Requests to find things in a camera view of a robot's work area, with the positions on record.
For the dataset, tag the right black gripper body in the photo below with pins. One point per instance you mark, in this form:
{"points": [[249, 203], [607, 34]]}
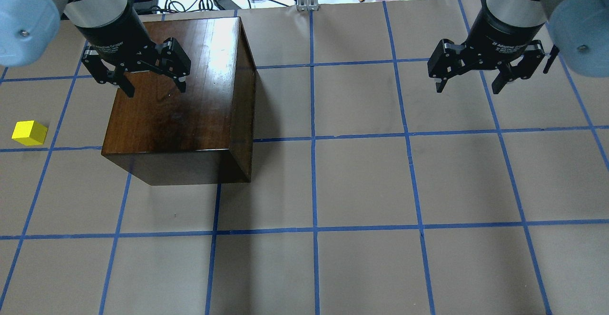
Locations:
{"points": [[502, 31]]}

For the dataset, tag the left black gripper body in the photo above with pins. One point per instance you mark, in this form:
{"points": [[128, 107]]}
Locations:
{"points": [[113, 33]]}

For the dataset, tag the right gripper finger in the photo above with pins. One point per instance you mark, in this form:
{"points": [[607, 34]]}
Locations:
{"points": [[440, 84], [504, 76]]}

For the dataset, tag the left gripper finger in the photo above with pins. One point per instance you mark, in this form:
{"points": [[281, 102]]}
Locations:
{"points": [[123, 83], [181, 84]]}

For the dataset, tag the yellow block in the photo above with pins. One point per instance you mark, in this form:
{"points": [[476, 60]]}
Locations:
{"points": [[29, 133]]}

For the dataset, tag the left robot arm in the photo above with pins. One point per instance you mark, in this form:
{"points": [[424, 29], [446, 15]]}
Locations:
{"points": [[28, 26]]}

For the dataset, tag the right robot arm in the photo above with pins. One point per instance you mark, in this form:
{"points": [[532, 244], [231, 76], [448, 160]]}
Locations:
{"points": [[577, 28]]}

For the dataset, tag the dark wooden drawer cabinet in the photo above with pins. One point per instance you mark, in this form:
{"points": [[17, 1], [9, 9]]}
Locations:
{"points": [[203, 135]]}

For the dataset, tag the black power adapter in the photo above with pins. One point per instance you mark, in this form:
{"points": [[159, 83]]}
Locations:
{"points": [[226, 5]]}

